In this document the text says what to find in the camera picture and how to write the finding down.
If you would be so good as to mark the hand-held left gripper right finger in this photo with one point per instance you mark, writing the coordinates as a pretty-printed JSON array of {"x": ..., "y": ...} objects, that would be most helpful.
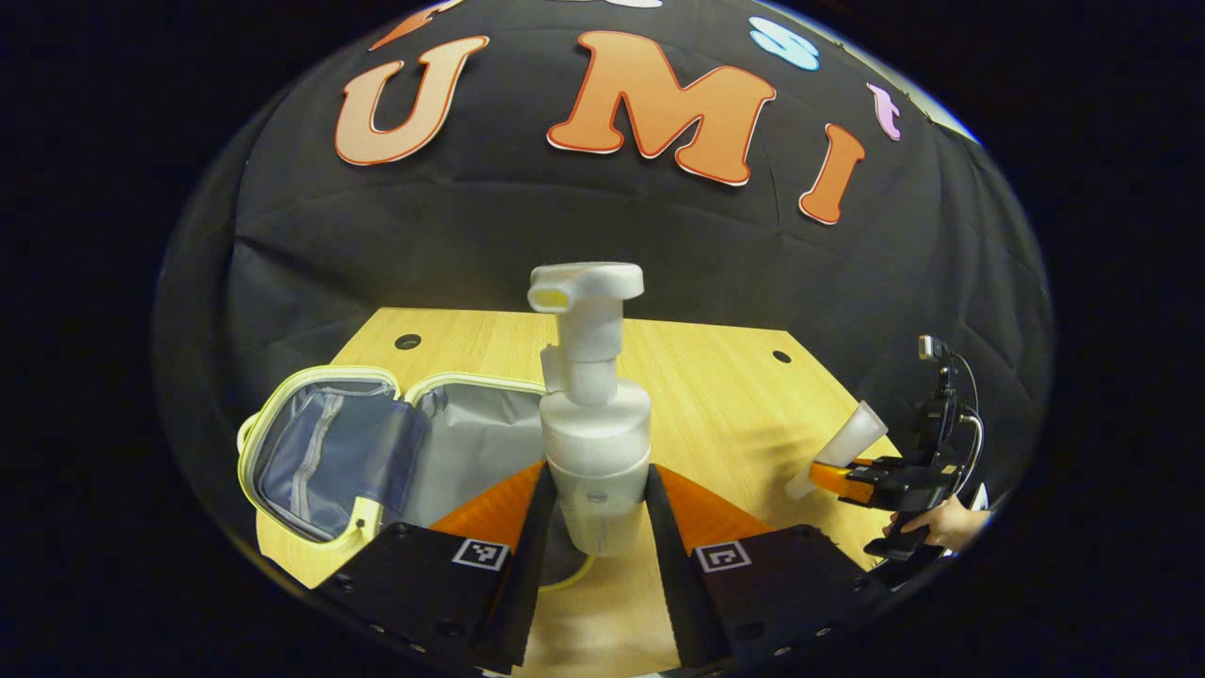
[{"x": 673, "y": 584}]

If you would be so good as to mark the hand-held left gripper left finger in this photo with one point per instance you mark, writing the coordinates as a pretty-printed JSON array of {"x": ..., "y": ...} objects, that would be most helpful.
[{"x": 532, "y": 565}]

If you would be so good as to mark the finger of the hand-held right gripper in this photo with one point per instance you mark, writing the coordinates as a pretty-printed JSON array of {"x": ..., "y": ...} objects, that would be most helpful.
[{"x": 843, "y": 480}]

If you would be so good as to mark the white cone-shaped tube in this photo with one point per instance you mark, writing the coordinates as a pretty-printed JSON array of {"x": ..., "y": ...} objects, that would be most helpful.
[{"x": 852, "y": 438}]

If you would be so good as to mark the cream yellow suitcase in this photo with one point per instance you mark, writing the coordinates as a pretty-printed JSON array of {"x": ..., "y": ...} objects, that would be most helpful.
[{"x": 471, "y": 443}]

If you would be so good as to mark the white foam pump bottle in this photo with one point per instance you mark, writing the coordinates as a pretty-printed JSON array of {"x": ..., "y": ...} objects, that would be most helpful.
[{"x": 598, "y": 424}]

